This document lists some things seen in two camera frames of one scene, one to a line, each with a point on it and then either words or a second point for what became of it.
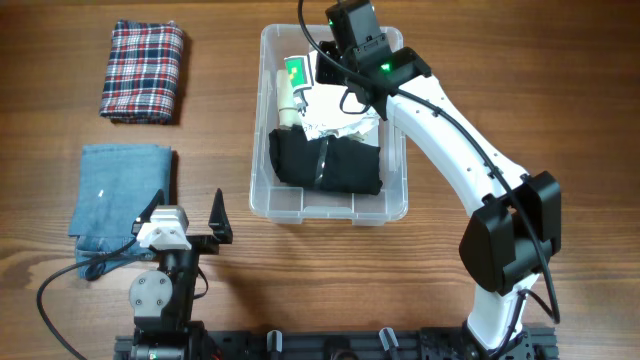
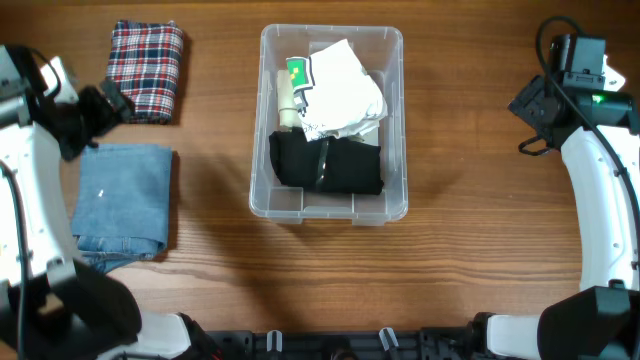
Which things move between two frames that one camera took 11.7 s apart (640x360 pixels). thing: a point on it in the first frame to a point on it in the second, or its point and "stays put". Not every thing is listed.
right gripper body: [332, 66] to [531, 95]
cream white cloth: [287, 110] stays put
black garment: [332, 162] stays put
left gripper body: [204, 244] to [95, 117]
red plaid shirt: [141, 84] stays put
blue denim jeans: [117, 184] stays put
